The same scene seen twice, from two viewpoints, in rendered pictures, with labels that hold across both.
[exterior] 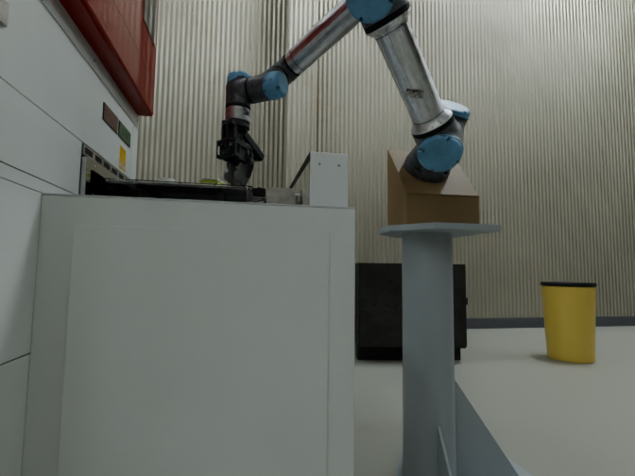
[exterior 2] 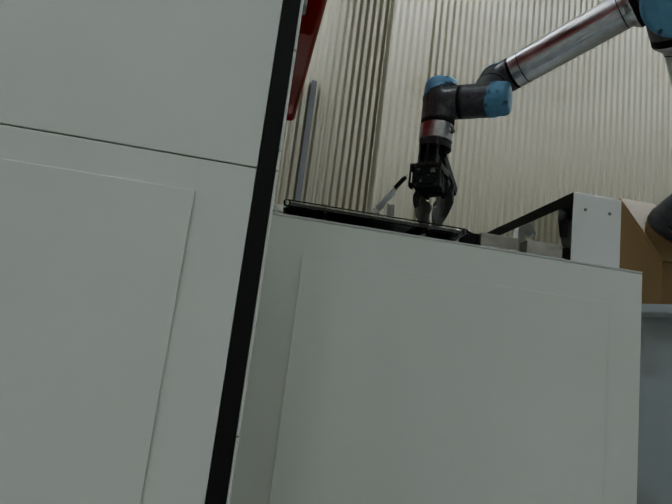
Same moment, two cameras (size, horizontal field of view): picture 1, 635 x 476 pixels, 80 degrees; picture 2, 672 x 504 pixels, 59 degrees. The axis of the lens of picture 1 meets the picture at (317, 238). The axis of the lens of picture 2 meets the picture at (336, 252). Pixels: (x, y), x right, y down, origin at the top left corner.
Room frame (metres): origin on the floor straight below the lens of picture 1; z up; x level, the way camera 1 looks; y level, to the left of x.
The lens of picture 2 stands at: (-0.14, 0.38, 0.61)
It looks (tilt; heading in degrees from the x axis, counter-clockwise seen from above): 11 degrees up; 2
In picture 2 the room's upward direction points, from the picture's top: 7 degrees clockwise
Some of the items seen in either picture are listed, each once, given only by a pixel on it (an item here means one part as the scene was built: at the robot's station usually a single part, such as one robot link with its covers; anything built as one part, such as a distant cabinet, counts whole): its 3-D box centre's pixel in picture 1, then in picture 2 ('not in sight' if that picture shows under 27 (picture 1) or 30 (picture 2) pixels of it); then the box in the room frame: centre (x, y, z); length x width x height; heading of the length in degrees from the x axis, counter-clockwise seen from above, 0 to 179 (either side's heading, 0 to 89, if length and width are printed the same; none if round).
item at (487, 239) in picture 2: (280, 193); (495, 242); (1.06, 0.11, 0.89); 0.08 x 0.03 x 0.03; 101
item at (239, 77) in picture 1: (239, 93); (440, 103); (1.10, 0.24, 1.21); 0.09 x 0.08 x 0.11; 66
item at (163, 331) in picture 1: (220, 352); (370, 461); (1.24, 0.31, 0.41); 0.96 x 0.64 x 0.82; 11
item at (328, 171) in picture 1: (309, 201); (522, 257); (1.15, 0.03, 0.89); 0.55 x 0.09 x 0.14; 11
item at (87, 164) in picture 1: (113, 193); not in sight; (1.09, 0.60, 0.89); 0.44 x 0.02 x 0.10; 11
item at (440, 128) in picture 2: (238, 117); (437, 135); (1.10, 0.24, 1.13); 0.08 x 0.08 x 0.05
